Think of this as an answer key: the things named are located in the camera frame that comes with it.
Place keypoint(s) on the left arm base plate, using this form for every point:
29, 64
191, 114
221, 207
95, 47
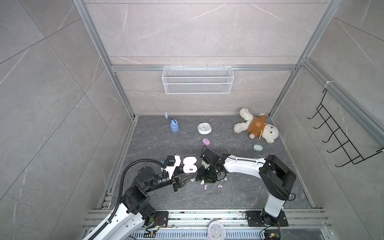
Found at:
159, 218

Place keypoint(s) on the white earbud case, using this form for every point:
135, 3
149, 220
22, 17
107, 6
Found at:
189, 165

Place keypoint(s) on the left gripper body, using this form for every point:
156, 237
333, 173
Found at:
162, 182

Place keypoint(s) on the black wall hook rack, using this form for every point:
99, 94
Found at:
354, 156

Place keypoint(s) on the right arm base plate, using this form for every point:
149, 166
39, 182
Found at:
262, 219

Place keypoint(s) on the pink earbud case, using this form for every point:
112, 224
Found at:
206, 141

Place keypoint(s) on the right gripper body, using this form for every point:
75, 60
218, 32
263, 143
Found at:
208, 174

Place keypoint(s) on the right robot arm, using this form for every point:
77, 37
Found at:
278, 178

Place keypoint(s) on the white teddy bear brown shirt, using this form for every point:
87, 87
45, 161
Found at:
257, 127

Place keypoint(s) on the white round bowl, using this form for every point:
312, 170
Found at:
204, 128

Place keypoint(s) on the white wire basket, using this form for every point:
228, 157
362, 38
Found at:
197, 80

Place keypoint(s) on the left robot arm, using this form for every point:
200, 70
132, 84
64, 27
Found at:
133, 210

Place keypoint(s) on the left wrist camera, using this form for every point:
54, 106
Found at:
172, 162

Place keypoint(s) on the white round clock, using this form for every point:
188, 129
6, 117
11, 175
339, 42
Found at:
216, 231

